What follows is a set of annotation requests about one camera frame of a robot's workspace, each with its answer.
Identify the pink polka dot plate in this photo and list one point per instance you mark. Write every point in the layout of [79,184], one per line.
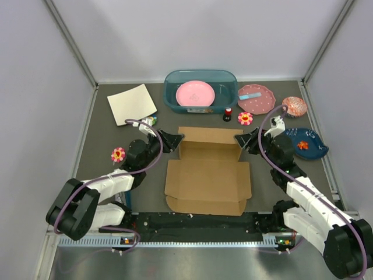
[260,105]

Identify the blue pink spoon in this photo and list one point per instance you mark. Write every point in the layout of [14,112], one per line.
[249,96]

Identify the multicolour flower toy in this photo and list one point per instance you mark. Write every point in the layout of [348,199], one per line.
[151,120]

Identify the pink round plate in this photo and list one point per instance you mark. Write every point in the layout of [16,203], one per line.
[195,93]

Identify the brown cardboard box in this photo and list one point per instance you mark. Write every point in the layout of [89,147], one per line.
[208,177]

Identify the teal plastic basin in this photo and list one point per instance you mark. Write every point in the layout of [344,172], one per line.
[223,82]

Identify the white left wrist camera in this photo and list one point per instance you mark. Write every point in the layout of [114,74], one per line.
[143,127]

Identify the red black stamp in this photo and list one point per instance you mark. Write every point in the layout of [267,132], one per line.
[227,114]

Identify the red orange candy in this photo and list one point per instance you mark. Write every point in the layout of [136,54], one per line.
[303,145]

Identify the white square plate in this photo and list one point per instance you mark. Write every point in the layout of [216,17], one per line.
[135,103]

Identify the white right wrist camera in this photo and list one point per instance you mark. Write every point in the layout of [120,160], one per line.
[277,127]

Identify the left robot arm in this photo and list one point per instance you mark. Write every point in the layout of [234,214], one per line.
[82,206]

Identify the dark blue leaf dish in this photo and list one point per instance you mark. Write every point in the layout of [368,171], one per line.
[317,149]

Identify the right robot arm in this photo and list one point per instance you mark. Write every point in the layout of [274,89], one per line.
[344,242]

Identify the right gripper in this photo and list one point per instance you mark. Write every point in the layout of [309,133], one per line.
[252,139]

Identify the red pink flower toy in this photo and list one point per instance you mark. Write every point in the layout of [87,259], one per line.
[118,155]

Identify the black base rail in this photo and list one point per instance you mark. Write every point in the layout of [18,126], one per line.
[156,221]

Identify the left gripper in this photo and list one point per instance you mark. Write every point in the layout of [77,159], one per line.
[168,142]

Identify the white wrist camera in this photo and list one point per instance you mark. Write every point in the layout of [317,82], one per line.
[143,127]
[277,127]

